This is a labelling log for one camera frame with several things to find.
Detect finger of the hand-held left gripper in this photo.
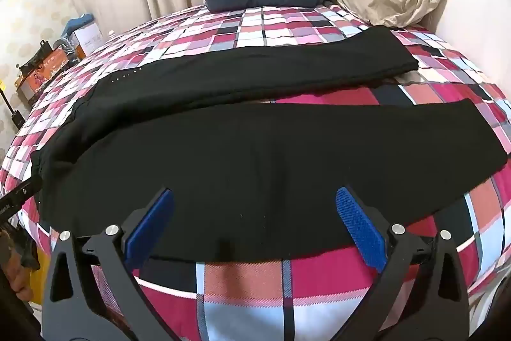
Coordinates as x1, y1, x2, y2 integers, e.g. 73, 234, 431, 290
18, 175, 43, 200

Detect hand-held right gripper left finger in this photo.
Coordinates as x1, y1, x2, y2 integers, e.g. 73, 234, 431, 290
42, 187, 178, 341

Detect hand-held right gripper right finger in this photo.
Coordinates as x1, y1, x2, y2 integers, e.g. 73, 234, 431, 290
335, 186, 471, 341

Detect black pants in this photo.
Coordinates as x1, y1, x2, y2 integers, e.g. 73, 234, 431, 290
30, 25, 509, 260

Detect person's left hand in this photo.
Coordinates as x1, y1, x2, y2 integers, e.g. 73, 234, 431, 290
0, 265, 34, 304

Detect orange box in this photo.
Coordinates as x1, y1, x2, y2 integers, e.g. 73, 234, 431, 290
16, 45, 76, 100

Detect plaid bed blanket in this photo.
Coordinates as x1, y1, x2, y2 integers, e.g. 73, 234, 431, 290
0, 3, 511, 341

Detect white cardboard box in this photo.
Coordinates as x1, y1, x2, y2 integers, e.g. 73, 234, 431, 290
72, 21, 105, 57

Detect blue cloth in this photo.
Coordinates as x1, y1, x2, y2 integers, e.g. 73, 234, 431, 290
60, 14, 95, 39

